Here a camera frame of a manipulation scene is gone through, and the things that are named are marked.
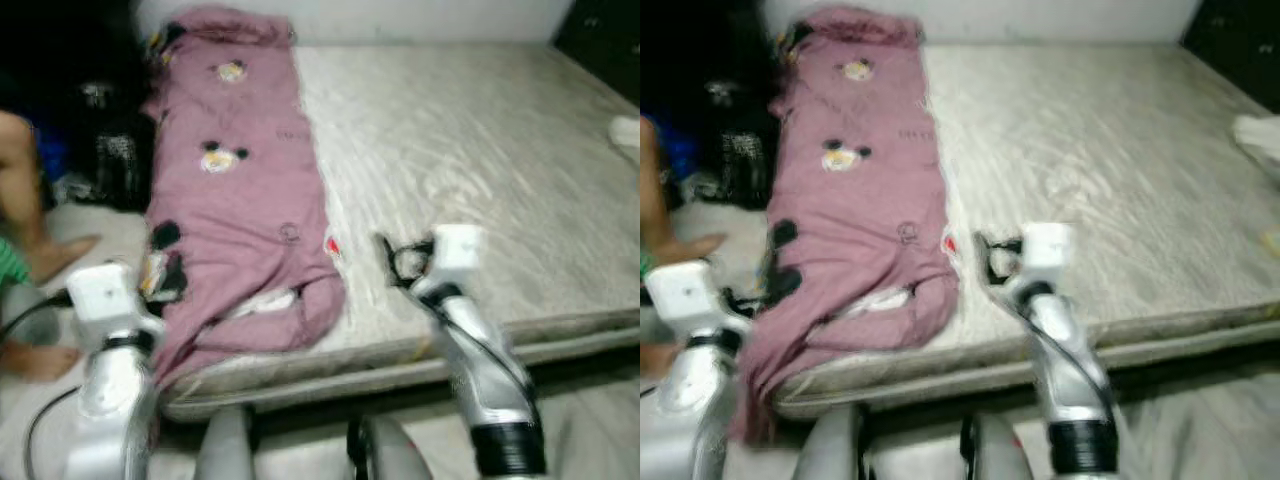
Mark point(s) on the blue bag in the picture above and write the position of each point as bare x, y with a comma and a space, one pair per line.
48, 155
680, 155

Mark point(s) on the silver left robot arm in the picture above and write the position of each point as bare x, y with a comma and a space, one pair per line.
115, 400
690, 400

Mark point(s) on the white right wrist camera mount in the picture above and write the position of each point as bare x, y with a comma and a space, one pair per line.
458, 250
1047, 250

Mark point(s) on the purple cartoon print blanket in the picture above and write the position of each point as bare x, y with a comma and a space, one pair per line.
240, 200
860, 200

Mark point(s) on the grey robot left leg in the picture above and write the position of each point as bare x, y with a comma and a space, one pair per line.
225, 445
830, 445

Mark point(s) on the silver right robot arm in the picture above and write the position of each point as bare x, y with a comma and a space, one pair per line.
480, 370
1075, 380

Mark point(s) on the black printed bag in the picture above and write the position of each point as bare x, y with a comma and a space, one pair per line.
115, 150
740, 150

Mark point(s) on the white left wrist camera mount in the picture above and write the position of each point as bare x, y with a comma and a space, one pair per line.
100, 295
690, 295

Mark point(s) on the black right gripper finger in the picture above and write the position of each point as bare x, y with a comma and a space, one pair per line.
386, 258
984, 256

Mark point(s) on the green striped cloth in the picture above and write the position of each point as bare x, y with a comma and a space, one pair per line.
12, 265

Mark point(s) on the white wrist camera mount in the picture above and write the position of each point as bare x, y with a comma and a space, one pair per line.
458, 250
100, 295
1047, 250
690, 295

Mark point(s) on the white pillow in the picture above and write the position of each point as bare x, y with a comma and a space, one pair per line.
625, 140
1258, 145

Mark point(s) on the grey robot right leg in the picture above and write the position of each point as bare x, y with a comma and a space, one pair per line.
390, 455
1000, 452

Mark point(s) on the grey bed base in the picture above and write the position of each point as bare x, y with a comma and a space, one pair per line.
330, 385
930, 385

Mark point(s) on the white quilted mattress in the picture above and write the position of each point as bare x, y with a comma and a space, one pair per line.
450, 150
1080, 150

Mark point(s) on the black tufted headboard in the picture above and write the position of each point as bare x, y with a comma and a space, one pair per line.
600, 45
1235, 40

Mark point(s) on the grey robot leg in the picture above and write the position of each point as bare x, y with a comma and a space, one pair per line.
830, 445
225, 445
1000, 452
390, 455

